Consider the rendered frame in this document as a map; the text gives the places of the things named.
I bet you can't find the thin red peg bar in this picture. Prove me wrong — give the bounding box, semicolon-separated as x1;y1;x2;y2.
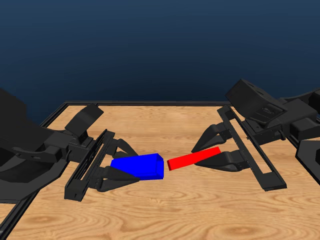
166;146;222;172

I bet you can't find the blue hollow socket block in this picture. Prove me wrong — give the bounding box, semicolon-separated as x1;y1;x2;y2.
110;153;165;181

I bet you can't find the black table frame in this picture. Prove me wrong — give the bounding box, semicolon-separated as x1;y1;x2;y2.
0;100;320;240

